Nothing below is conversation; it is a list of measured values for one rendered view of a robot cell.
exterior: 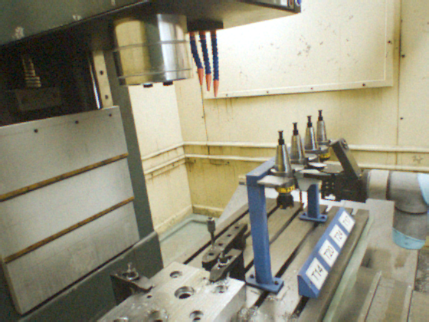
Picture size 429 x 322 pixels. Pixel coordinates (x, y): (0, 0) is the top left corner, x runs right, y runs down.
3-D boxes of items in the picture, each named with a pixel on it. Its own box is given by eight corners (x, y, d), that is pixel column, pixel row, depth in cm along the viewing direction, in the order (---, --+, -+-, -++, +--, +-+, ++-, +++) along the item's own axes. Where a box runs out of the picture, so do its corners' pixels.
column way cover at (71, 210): (145, 239, 127) (119, 106, 114) (20, 319, 90) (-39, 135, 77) (135, 237, 130) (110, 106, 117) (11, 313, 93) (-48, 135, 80)
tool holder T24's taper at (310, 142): (304, 146, 106) (303, 126, 104) (319, 146, 104) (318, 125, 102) (302, 149, 102) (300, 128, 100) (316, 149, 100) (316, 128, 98)
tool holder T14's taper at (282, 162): (279, 165, 89) (277, 141, 87) (294, 167, 86) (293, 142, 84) (271, 170, 85) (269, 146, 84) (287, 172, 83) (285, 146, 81)
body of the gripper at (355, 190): (317, 198, 91) (365, 206, 84) (318, 169, 88) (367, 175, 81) (325, 189, 97) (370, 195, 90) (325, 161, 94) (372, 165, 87)
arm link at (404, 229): (444, 245, 83) (450, 206, 79) (405, 255, 81) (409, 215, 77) (419, 230, 90) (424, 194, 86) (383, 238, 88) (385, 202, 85)
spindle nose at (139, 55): (161, 81, 81) (152, 30, 78) (210, 76, 71) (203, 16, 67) (103, 89, 69) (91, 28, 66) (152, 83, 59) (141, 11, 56)
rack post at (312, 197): (329, 218, 127) (326, 142, 119) (325, 223, 122) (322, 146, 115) (303, 214, 132) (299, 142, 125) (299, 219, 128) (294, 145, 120)
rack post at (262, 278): (284, 282, 92) (277, 182, 85) (276, 294, 88) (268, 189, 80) (253, 274, 98) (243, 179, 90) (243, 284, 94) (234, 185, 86)
